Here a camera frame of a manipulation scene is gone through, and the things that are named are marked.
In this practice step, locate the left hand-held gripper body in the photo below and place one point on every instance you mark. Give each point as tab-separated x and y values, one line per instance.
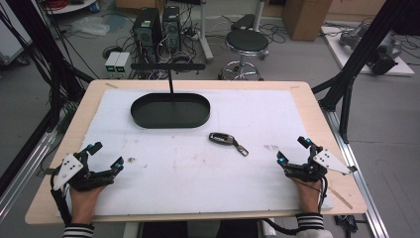
67	168

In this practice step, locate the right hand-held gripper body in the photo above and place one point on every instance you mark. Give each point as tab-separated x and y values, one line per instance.
325	160

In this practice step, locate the black oval tray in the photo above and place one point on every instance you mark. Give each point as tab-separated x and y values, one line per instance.
170	112

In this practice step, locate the person's left hand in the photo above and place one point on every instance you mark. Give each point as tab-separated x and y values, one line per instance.
84	205

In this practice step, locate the person's right hand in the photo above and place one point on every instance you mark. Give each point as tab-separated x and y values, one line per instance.
308	196

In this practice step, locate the thin wooden stick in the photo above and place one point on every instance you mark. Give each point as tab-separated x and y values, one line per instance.
340	197

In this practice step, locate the person's left striped sleeve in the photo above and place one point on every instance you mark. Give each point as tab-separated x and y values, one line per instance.
78	231

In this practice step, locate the person's striped sleeve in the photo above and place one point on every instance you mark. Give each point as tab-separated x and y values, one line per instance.
78	231
310	223

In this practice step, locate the person's right striped sleeve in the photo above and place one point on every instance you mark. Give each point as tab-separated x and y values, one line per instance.
310	223

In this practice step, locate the white foam mat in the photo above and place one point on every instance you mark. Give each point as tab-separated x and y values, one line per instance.
198	178

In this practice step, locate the white power supply box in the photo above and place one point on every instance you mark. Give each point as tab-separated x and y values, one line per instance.
121	64
111	63

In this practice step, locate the white floor board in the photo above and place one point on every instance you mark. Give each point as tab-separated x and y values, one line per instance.
336	49

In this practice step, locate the person's dark trousers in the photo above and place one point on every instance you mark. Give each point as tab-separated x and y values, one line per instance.
198	229

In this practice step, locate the black T-shaped stand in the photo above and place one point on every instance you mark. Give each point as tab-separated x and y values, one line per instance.
168	66

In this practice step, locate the black round stool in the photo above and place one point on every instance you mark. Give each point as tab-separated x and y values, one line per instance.
247	41

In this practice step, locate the clear plastic bag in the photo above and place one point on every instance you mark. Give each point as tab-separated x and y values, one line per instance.
90	25

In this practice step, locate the brown cardboard box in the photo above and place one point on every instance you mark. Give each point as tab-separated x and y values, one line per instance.
305	18

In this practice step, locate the black computer tower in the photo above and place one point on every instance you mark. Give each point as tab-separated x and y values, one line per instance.
147	31
171	28

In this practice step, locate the grey desk leg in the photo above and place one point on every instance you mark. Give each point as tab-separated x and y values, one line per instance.
205	43

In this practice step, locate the white round table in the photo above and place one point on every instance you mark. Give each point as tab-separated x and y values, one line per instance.
71	6

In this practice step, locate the aluminium rail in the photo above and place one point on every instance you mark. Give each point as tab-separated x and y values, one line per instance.
360	185
20	178

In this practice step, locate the black metal frame strut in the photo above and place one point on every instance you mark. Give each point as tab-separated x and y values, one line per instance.
43	59
360	56

